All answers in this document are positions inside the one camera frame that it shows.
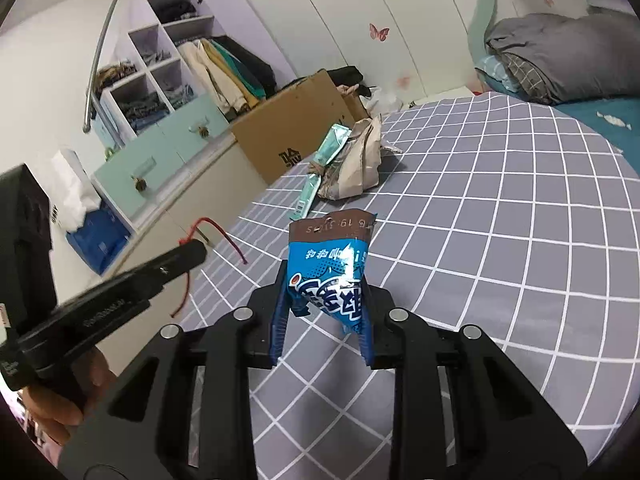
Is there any white cubby shelf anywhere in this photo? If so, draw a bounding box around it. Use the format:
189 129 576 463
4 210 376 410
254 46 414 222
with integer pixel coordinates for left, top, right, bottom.
97 0 231 136

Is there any white wardrobe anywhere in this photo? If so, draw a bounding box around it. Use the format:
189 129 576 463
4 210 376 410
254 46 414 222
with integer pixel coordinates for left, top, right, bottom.
227 0 506 101

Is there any white crumpled bag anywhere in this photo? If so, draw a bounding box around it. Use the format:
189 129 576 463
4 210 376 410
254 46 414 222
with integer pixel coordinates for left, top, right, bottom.
50 147 103 233

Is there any teal garment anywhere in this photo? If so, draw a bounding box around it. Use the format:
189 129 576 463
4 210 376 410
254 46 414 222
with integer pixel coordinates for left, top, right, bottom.
215 40 268 101

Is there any teal drawer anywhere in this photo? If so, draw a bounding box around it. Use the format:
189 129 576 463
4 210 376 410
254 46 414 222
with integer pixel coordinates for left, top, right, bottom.
160 97 231 166
94 147 171 211

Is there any white candy wrapper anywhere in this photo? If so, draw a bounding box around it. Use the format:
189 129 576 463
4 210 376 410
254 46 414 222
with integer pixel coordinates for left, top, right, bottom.
595 110 631 129

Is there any white plastic bag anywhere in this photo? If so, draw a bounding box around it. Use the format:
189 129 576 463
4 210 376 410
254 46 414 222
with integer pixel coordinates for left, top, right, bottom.
360 85 403 113

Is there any person's left hand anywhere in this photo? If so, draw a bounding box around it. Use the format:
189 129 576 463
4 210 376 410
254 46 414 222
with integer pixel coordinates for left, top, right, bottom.
20 347 118 447

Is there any black cloth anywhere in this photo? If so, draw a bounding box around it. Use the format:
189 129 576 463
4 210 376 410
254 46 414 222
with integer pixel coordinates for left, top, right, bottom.
327 65 363 88

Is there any blue snack packet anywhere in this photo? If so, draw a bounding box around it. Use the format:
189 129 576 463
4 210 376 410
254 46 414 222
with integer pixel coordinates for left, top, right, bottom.
287 209 378 336

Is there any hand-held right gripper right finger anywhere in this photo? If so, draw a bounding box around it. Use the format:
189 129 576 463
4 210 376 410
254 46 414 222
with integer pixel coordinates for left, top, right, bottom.
356 277 589 480

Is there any grey duvet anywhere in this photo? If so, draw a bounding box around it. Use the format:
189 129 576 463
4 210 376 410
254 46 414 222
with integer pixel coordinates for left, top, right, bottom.
484 7 640 106

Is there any blue storage box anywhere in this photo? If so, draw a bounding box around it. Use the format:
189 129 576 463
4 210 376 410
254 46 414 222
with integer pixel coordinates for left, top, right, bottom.
65 207 133 276

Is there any teal bed headboard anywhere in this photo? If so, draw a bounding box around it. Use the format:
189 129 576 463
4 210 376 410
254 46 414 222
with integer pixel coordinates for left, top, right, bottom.
467 0 501 96

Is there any red wire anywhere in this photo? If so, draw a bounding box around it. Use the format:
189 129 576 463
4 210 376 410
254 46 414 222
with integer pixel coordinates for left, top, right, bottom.
170 217 248 318

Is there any teal wrapper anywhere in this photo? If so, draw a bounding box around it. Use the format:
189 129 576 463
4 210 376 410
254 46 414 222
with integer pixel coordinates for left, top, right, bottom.
291 124 353 221

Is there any black garment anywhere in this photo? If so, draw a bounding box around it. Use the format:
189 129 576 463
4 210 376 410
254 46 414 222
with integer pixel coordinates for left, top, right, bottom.
220 35 278 96

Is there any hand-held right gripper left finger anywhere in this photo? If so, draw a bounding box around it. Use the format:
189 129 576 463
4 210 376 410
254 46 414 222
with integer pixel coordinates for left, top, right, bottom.
56 259 295 480

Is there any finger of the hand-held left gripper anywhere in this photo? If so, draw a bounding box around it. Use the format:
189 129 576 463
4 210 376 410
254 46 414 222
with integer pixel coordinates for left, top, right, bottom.
107 239 208 302

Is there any cream jacket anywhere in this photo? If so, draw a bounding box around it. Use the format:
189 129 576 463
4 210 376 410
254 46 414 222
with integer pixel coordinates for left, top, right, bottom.
177 40 251 116

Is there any large cardboard box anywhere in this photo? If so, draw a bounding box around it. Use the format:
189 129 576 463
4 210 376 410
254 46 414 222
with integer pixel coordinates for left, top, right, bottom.
230 69 371 186

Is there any metal grab rail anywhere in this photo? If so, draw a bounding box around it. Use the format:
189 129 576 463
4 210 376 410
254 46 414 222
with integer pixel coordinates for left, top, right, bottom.
82 0 193 133

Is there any light blue pillow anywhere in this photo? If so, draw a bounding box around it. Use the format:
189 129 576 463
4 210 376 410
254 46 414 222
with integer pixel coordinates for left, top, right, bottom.
474 55 521 93

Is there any grey checked bedsheet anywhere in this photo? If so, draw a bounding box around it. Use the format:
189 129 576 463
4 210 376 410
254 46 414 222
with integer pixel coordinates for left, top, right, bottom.
170 95 640 480

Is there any teal printed blanket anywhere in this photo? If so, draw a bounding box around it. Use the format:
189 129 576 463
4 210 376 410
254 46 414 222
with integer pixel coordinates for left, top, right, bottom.
550 95 640 161

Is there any crumpled grey paper bag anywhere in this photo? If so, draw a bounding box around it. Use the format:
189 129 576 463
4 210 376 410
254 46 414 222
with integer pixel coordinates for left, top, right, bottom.
315 115 403 201

